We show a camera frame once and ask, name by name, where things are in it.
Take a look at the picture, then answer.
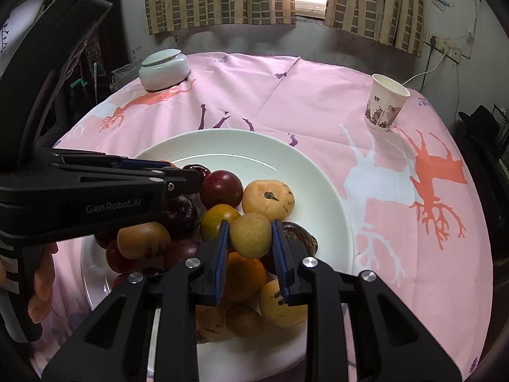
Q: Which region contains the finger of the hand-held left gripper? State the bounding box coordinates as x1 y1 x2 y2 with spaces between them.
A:
38 149 178 176
52 163 203 200

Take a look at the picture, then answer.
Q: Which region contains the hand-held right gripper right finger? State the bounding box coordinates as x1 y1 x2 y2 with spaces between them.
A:
271 219 464 382

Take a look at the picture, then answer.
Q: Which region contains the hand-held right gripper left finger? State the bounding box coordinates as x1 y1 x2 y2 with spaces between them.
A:
42 220 230 382

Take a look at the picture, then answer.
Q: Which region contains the yellow-orange citrus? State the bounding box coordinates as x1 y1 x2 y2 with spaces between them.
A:
220 251 267 303

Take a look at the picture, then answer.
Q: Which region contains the large dark mangosteen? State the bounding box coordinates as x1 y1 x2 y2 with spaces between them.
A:
278 222 319 255

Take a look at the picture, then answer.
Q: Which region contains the small dark mangosteen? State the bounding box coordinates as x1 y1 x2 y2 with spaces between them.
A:
163 193 199 239

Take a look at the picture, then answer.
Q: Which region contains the large dark red plum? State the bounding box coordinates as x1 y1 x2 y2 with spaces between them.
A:
199 170 244 209

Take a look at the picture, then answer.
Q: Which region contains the small yellow plum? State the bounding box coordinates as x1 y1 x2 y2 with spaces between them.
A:
225 303 264 339
229 213 273 259

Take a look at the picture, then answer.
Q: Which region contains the green-yellow citrus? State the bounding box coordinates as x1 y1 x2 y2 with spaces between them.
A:
199 204 241 241

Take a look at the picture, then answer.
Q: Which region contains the pale yellow guava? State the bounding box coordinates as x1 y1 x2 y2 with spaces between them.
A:
259 279 309 329

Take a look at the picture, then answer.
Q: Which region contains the yellow pear with stem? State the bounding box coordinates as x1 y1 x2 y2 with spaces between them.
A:
242 180 296 225

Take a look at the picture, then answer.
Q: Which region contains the striped pepino melon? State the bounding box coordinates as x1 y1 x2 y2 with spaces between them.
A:
196 306 229 345

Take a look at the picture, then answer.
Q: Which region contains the yellow passion fruit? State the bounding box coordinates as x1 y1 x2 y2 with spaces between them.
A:
116 222 171 260

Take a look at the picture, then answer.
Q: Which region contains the white oval plate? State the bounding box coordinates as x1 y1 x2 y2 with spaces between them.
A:
80 128 354 382

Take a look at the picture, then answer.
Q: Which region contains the person's left hand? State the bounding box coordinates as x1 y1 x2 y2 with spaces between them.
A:
28 243 59 325

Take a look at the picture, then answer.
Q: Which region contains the white lidded ceramic jar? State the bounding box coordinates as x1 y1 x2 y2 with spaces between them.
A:
138 49 191 91

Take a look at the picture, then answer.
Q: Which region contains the pink floral tablecloth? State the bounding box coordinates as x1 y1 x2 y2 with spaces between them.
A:
30 51 494 382

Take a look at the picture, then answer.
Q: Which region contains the printed paper cup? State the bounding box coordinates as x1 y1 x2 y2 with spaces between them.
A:
363 74 411 133

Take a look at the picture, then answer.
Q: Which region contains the black hat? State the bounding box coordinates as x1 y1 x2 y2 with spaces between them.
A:
457 104 502 144

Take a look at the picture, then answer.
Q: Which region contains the white power cable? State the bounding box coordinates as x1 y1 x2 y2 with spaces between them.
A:
400 46 446 88

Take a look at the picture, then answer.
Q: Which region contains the white wall power strip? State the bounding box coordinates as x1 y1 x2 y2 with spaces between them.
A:
425 35 462 63

